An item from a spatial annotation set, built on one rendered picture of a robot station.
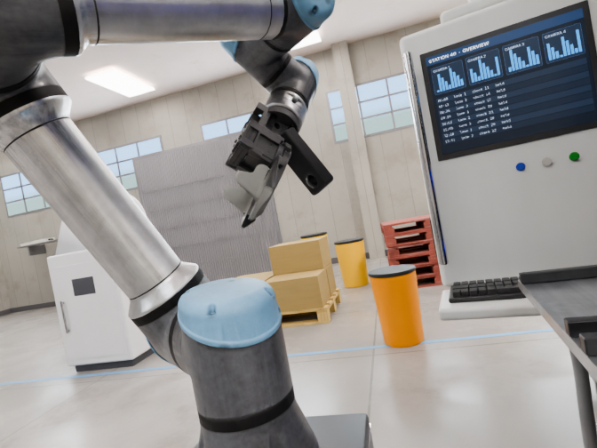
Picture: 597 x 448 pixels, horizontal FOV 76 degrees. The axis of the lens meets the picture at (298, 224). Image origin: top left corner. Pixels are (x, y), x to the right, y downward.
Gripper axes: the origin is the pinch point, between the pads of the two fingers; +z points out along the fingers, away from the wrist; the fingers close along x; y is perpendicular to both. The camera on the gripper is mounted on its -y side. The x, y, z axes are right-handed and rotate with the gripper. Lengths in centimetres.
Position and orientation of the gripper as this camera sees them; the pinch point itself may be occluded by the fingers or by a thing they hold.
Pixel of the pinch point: (253, 219)
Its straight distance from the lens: 56.8
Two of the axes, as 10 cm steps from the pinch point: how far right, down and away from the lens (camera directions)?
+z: -2.6, 8.0, -5.4
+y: -8.4, -4.7, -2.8
